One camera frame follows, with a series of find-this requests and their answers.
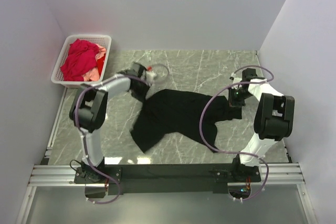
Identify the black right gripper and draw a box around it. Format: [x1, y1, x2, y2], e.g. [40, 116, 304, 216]
[226, 87, 253, 112]

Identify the black t shirt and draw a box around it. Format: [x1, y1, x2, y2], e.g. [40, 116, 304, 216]
[130, 89, 242, 153]

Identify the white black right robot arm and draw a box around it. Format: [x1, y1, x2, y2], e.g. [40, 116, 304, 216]
[228, 68, 295, 182]

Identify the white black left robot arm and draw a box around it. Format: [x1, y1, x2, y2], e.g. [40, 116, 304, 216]
[69, 62, 157, 183]

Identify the orange red t shirt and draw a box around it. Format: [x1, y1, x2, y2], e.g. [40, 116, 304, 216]
[97, 54, 106, 76]

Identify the white plastic laundry basket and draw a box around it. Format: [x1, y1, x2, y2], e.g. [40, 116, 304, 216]
[51, 34, 112, 88]

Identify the black base crossbar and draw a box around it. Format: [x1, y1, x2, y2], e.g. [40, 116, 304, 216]
[74, 164, 261, 198]

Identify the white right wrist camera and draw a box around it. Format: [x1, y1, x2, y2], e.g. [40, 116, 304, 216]
[229, 72, 242, 86]

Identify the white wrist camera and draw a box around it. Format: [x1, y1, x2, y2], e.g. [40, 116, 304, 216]
[229, 72, 242, 86]
[145, 66, 158, 83]

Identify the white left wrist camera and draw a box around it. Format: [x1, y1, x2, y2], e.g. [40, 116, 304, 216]
[145, 66, 158, 83]

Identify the aluminium frame rail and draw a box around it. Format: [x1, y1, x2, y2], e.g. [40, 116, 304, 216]
[29, 89, 317, 223]

